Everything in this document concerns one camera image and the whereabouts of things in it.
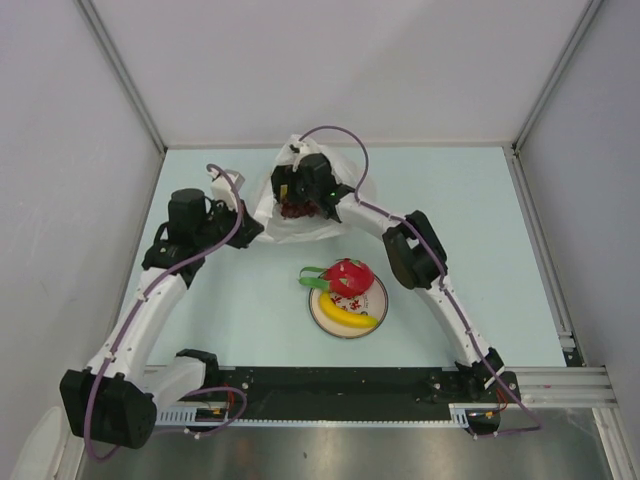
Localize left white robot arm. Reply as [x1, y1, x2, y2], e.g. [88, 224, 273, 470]
[59, 186, 263, 455]

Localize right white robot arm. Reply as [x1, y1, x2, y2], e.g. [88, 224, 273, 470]
[270, 153, 505, 401]

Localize round printed plate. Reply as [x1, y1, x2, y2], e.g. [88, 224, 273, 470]
[308, 276, 389, 339]

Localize white slotted cable duct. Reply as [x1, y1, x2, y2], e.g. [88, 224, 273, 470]
[155, 404, 469, 429]

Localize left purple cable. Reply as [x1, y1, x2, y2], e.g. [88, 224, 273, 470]
[83, 163, 249, 462]

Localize aluminium frame post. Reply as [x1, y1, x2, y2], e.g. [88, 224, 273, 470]
[511, 0, 607, 155]
[74, 0, 168, 158]

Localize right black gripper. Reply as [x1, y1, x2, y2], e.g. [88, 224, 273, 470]
[263, 166, 319, 206]

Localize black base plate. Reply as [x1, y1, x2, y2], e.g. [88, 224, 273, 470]
[178, 367, 519, 433]

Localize aluminium front rail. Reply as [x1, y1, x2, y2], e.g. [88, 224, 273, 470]
[72, 364, 616, 407]

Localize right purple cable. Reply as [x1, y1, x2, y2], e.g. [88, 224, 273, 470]
[298, 124, 544, 436]

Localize left aluminium frame post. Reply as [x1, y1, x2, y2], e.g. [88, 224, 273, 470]
[74, 0, 168, 158]

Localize dark red fake fruit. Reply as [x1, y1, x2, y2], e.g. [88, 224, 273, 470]
[280, 202, 317, 219]

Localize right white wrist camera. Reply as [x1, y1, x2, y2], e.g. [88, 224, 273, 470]
[288, 141, 310, 172]

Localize white plastic bag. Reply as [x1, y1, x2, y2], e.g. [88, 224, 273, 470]
[250, 132, 375, 244]

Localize yellow fake banana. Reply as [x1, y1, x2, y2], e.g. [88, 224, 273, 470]
[318, 292, 378, 329]

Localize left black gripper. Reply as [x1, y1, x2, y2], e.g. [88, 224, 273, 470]
[194, 196, 263, 251]

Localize red fake dragon fruit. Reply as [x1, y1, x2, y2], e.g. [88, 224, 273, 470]
[298, 258, 375, 298]

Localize purple cable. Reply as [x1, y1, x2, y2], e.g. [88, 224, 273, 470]
[83, 163, 249, 462]
[298, 124, 544, 436]

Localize right aluminium frame post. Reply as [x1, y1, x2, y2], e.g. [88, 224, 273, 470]
[511, 0, 607, 155]

